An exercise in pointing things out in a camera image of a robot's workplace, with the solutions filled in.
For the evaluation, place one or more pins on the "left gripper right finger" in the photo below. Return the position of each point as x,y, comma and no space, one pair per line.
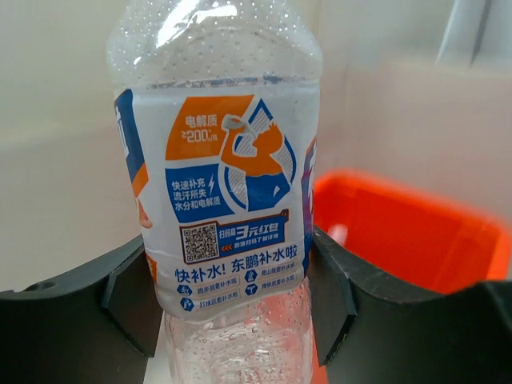
371,327

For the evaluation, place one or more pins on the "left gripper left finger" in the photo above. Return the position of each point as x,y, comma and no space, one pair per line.
97,323

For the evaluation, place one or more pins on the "white blue label bottle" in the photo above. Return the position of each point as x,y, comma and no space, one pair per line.
217,106

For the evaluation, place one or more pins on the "orange plastic bin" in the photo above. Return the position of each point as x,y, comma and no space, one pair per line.
423,239

